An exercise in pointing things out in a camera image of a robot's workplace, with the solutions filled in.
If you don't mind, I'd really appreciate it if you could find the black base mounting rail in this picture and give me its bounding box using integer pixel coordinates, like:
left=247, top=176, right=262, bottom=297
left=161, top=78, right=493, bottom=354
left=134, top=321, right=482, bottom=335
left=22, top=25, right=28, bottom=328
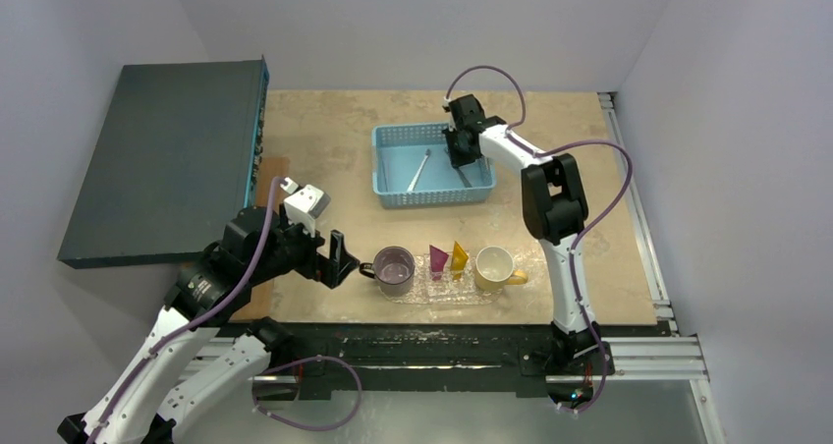
left=189, top=320, right=678, bottom=404

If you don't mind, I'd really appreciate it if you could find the light blue perforated basket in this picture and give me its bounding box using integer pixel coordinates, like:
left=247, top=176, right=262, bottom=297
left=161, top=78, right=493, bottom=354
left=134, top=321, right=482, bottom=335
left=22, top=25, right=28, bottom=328
left=371, top=122, right=497, bottom=209

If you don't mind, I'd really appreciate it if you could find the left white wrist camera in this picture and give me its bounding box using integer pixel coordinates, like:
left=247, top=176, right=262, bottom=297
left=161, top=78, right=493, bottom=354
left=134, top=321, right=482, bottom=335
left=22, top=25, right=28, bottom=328
left=279, top=178, right=331, bottom=238

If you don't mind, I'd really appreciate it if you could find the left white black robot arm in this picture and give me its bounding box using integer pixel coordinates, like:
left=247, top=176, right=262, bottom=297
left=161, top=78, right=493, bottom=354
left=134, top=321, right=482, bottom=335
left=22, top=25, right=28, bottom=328
left=57, top=207, right=360, bottom=443

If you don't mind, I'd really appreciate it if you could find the yellow mug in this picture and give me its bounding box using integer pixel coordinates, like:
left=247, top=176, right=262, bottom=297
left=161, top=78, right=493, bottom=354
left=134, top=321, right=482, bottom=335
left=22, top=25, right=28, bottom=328
left=473, top=246, right=528, bottom=292

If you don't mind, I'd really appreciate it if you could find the pink toothpaste tube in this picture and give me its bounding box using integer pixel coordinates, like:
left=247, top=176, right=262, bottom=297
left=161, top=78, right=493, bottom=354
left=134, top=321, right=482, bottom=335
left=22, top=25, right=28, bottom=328
left=429, top=245, right=450, bottom=281

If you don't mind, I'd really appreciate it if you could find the dark grey flat box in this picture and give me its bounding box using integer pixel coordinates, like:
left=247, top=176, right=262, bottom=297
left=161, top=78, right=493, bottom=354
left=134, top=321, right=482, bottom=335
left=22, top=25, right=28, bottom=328
left=57, top=59, right=269, bottom=269

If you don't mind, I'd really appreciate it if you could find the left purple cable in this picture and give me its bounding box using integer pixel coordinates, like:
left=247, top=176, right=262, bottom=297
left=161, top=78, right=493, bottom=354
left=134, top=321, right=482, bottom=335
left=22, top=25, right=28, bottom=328
left=84, top=178, right=363, bottom=444

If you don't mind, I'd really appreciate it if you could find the yellow toothpaste tube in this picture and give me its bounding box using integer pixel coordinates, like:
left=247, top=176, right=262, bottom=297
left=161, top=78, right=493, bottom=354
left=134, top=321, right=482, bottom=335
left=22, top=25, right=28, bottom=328
left=449, top=242, right=470, bottom=281

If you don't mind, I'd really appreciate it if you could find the clear textured oval tray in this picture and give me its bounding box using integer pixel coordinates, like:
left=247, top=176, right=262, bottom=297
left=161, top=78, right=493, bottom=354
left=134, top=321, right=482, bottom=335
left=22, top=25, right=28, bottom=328
left=379, top=253, right=503, bottom=306

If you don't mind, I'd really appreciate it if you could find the purple translucent mug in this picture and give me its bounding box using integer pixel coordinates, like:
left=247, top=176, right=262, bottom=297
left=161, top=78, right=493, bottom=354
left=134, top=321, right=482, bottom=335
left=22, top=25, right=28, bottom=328
left=359, top=246, right=416, bottom=298

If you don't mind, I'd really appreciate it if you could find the grey toothbrush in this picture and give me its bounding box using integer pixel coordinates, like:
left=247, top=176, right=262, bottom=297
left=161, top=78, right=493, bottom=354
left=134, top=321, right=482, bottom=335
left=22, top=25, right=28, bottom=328
left=456, top=168, right=472, bottom=189

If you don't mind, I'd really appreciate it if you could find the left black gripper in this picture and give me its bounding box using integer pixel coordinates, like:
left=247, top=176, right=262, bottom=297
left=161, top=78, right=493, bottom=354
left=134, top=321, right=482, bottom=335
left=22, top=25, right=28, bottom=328
left=250, top=207, right=359, bottom=286

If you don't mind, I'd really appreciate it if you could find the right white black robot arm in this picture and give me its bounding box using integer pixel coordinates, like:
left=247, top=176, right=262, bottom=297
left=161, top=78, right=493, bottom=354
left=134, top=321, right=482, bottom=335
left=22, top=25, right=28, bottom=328
left=443, top=94, right=599, bottom=372

